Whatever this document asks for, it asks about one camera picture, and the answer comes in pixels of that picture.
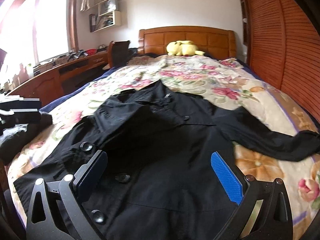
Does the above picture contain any black trench coat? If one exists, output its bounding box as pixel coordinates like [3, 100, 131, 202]
[14, 81, 319, 239]

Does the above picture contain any dark grey folded garment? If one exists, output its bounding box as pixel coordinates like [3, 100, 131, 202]
[1, 112, 53, 165]

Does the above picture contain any navy bed sheet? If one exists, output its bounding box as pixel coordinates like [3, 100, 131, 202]
[40, 67, 121, 113]

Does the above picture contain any wooden desk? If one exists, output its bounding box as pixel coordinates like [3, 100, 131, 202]
[9, 51, 108, 106]

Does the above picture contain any window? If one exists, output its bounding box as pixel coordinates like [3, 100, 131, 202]
[1, 0, 78, 83]

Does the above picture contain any wooden chair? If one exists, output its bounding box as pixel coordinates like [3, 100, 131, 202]
[107, 41, 130, 68]

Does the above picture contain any floral blanket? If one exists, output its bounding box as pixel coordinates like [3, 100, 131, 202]
[7, 55, 319, 239]

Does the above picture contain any wooden louvered wardrobe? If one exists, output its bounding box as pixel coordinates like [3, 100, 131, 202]
[244, 0, 319, 124]

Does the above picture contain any wooden headboard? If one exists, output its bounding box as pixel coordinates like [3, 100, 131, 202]
[138, 25, 237, 60]

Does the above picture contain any yellow plush toy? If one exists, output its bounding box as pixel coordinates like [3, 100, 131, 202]
[166, 41, 205, 56]

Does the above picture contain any white wall shelf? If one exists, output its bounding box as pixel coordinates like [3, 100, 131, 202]
[89, 0, 121, 33]

